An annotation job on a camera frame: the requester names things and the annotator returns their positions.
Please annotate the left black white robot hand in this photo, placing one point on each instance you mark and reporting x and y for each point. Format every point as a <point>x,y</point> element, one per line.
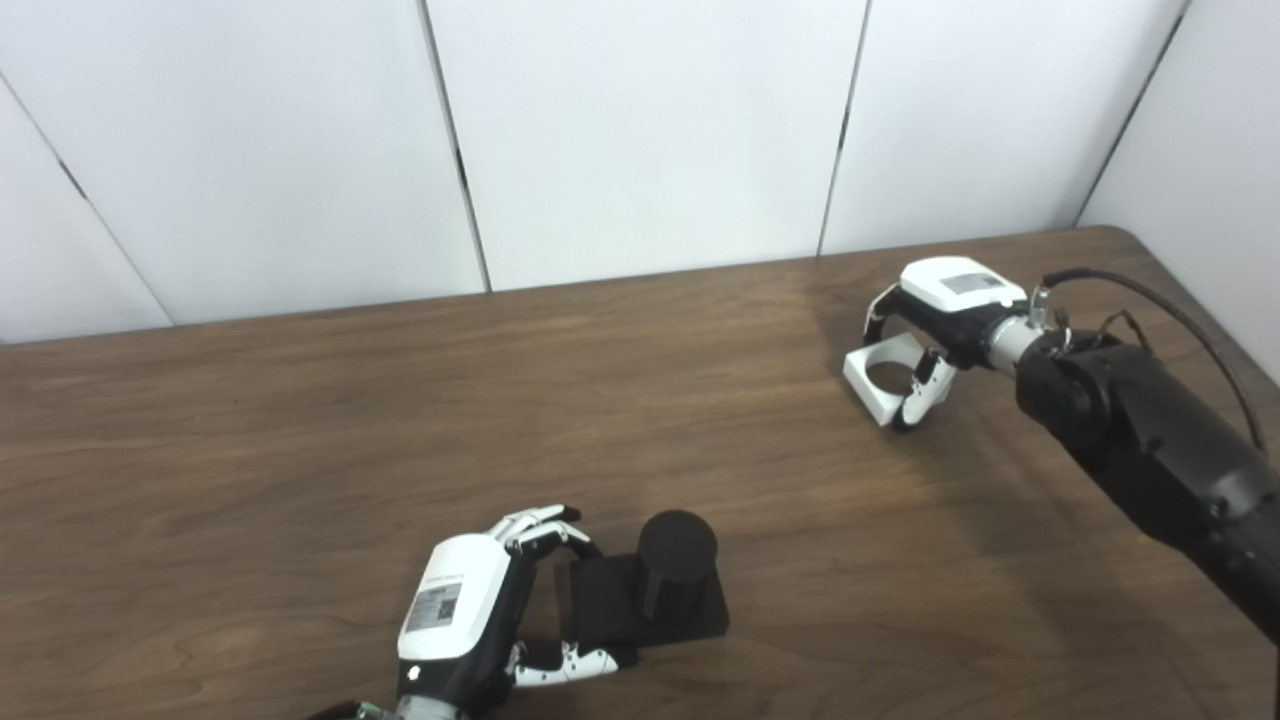
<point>455,595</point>

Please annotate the black peg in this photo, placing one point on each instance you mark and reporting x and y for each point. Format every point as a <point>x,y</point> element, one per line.
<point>675,560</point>

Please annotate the white square piece with hole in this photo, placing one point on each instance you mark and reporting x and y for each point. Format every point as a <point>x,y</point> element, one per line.
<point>872,397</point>

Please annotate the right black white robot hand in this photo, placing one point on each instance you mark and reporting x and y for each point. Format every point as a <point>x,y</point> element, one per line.
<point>950,290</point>

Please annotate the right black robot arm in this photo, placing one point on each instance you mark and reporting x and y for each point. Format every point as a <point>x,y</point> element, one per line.
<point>1150,430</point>

